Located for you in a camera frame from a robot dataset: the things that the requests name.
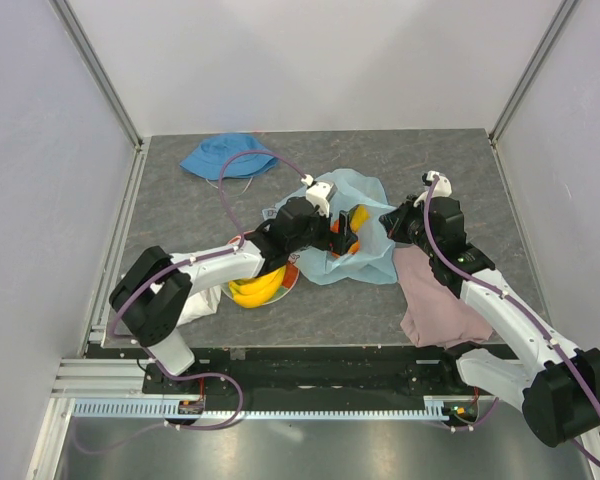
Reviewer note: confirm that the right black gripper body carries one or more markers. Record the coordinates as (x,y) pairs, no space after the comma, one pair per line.
(408,227)

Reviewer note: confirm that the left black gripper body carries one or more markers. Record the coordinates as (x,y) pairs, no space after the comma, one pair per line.
(320,236)

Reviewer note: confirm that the small orange tangerine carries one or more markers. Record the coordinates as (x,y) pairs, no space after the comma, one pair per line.
(354,245)

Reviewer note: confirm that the yellow lemon fruit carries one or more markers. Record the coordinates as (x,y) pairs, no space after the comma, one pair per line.
(359,217)

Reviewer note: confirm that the light blue plastic bag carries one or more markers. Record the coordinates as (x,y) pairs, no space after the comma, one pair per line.
(373,261)

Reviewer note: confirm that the yellow banana bunch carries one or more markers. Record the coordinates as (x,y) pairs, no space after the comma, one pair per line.
(255,292)

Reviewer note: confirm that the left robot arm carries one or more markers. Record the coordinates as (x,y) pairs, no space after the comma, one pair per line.
(151,296)

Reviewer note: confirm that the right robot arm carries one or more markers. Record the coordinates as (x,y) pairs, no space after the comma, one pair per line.
(555,384)

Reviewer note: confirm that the round fruit plate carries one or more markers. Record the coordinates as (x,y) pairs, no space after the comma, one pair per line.
(290,279)

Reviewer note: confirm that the pink folded cloth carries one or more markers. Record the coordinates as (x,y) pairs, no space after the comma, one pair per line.
(434,316)

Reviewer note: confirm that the white printed t-shirt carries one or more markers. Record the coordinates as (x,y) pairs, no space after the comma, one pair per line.
(200,304)

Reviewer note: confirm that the blue bucket hat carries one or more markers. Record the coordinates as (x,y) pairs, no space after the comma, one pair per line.
(208,158)

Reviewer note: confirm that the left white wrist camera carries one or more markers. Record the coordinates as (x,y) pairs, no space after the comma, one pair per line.
(319,194)

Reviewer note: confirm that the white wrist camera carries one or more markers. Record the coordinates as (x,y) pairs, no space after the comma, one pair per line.
(319,194)
(435,185)

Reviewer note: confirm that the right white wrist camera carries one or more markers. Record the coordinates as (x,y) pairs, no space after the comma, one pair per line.
(435,185)

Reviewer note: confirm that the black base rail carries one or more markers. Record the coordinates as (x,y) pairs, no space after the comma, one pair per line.
(403,370)

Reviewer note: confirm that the white slotted cable duct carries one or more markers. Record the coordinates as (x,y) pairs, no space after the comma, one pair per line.
(158,408)

